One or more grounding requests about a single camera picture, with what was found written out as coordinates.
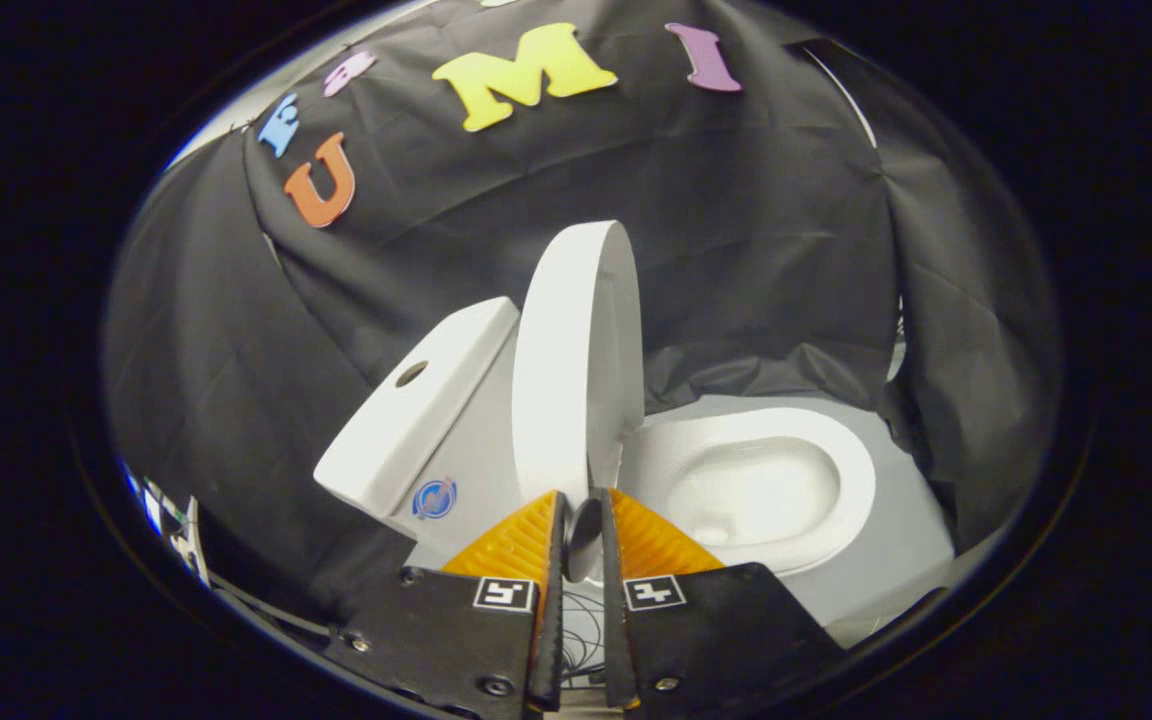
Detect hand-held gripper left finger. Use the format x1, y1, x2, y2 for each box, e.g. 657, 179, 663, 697
326, 490, 569, 716

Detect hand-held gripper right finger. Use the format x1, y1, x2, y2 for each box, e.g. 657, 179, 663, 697
598, 488, 847, 711

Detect white toilet lid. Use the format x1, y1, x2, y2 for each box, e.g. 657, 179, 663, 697
513, 220, 646, 583

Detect white toilet tank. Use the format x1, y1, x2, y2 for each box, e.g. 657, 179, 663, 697
386, 335, 537, 561

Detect white toilet bowl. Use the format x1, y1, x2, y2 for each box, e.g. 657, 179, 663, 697
608, 407, 877, 579

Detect white toilet tank cover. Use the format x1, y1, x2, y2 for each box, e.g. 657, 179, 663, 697
314, 297, 521, 519

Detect black backdrop cloth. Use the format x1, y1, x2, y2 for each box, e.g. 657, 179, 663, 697
106, 0, 1062, 621

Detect tangled thin cables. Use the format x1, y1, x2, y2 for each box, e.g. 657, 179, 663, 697
561, 588, 605, 686

